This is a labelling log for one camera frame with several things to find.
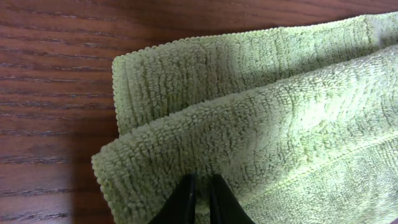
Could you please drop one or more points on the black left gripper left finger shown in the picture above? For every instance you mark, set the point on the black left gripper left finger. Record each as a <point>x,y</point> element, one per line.
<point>180,206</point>

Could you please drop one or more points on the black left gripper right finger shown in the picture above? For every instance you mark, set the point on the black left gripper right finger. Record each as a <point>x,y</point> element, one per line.
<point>224,207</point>

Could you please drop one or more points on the green cloth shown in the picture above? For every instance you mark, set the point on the green cloth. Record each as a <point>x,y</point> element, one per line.
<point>301,122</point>

